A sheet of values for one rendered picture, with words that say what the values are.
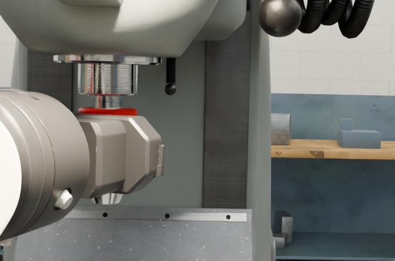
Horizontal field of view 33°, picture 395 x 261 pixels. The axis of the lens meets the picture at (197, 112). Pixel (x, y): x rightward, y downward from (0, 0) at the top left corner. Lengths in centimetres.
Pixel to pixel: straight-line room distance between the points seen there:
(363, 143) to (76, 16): 386
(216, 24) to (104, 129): 23
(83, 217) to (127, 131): 46
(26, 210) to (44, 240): 55
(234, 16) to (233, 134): 30
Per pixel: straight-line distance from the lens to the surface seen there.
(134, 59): 50
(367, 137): 426
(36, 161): 37
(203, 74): 90
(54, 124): 40
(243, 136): 91
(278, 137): 424
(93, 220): 92
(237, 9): 64
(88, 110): 52
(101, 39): 46
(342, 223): 497
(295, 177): 484
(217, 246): 91
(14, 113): 38
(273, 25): 45
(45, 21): 46
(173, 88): 53
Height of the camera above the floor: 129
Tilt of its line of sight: 3 degrees down
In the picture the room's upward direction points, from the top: 1 degrees clockwise
